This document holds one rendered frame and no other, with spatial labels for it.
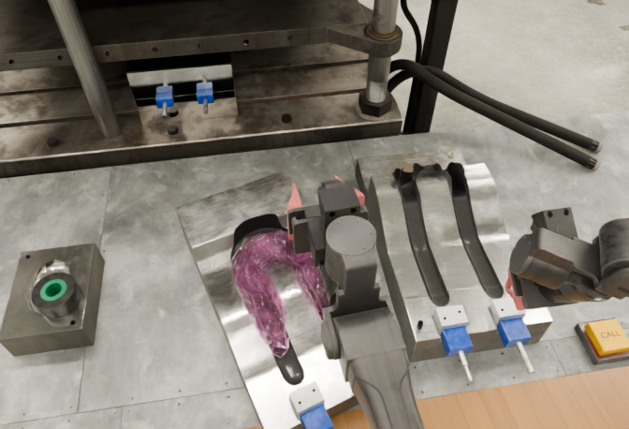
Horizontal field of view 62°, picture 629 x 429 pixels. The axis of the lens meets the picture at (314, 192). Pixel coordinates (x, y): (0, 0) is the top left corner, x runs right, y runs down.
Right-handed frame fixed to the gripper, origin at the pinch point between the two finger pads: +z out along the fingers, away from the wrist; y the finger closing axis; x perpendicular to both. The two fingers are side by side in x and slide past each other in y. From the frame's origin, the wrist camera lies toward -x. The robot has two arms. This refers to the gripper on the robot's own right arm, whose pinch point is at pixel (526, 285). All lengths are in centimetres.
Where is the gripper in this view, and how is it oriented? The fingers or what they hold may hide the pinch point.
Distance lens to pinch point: 95.3
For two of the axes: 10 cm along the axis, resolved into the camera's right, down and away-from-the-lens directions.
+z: -0.8, 2.1, 9.7
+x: 1.4, 9.7, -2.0
